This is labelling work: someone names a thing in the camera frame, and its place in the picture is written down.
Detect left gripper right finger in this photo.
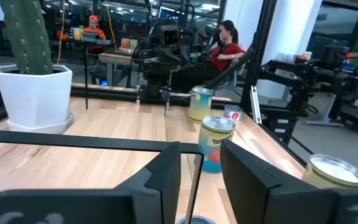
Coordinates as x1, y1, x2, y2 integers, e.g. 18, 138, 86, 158
221, 139, 358, 224

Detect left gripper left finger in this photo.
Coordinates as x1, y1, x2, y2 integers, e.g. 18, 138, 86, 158
0, 142, 181, 224

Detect carrots can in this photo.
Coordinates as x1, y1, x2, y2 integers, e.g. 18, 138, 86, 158
188, 86, 214, 124

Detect mushroom can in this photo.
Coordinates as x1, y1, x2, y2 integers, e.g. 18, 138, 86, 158
176, 215, 217, 224

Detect small red can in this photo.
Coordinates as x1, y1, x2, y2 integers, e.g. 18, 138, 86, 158
223, 105, 244, 122

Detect tomatoes can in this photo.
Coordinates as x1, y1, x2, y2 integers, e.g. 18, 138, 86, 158
194, 115, 237, 174

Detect black-framed wooden shelf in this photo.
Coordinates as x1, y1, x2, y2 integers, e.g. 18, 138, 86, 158
0, 46, 204, 224

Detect small cardboard boxes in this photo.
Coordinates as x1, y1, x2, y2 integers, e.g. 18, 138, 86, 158
119, 37, 139, 52

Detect computer monitor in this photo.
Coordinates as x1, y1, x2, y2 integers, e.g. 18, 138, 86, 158
157, 5, 181, 20

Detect person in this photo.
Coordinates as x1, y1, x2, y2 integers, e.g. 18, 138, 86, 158
82, 14, 108, 54
169, 20, 247, 94

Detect wooden desk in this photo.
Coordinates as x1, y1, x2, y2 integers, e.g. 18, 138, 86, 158
98, 51, 136, 88

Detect peaches can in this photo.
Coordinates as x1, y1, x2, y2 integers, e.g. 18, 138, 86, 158
301, 153, 358, 190

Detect laptop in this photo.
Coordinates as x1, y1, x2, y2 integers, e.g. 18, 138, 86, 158
81, 31, 111, 47

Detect white pot saucer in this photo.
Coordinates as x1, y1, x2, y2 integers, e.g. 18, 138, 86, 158
6, 112, 75, 135

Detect yellow container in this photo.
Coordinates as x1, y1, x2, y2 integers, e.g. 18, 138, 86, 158
72, 26, 85, 41

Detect white hexagonal plant pot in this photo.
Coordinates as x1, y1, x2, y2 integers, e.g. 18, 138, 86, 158
0, 63, 73, 128

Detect white pillar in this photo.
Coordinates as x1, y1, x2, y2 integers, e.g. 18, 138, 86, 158
255, 0, 323, 100

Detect green cactus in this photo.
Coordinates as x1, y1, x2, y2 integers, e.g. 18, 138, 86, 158
0, 0, 54, 75

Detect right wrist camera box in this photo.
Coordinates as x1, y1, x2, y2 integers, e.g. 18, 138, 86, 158
159, 24, 180, 47

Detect black rig frame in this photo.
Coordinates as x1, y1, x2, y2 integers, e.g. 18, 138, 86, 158
0, 0, 310, 167

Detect silver metal bracket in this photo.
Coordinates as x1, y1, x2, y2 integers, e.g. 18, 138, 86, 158
249, 85, 263, 125

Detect yellow hanging cable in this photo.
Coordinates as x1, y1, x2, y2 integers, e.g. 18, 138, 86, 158
56, 0, 67, 65

